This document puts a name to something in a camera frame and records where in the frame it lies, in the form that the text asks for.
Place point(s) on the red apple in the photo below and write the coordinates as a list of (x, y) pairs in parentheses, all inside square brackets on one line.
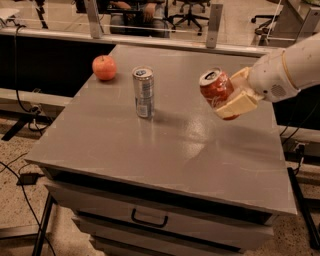
[(104, 67)]

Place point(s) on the black office chair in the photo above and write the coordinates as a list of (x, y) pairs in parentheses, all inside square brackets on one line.
[(186, 15)]

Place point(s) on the grey drawer cabinet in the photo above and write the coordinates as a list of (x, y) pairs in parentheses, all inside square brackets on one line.
[(221, 183)]

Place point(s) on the black drawer handle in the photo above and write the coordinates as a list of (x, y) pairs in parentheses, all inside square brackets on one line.
[(148, 219)]

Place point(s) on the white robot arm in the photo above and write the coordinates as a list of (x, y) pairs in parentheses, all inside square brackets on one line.
[(303, 63)]

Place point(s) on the silver slim drink can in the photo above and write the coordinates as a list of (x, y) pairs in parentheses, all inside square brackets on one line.
[(143, 81)]

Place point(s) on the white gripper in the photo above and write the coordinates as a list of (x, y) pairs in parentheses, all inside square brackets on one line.
[(269, 77)]

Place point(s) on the seated person in background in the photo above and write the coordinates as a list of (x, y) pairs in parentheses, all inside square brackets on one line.
[(147, 19)]

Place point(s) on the red coke can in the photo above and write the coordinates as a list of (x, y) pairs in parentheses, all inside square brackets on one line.
[(215, 86)]

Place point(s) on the metal glass partition rail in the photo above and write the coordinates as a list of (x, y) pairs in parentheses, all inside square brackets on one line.
[(60, 21)]

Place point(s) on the black power adapter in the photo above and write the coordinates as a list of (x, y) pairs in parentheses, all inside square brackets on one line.
[(28, 179)]

